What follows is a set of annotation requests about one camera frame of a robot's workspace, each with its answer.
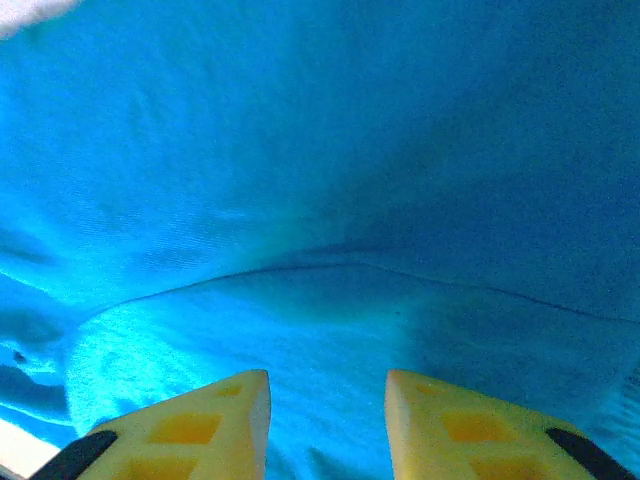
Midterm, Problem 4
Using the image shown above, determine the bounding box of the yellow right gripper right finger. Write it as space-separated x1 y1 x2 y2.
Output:
385 368 639 480

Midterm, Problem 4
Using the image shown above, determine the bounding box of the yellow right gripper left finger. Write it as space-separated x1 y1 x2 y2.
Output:
29 368 271 480

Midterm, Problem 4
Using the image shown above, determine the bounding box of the blue t-shirt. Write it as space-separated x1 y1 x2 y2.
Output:
0 0 640 480

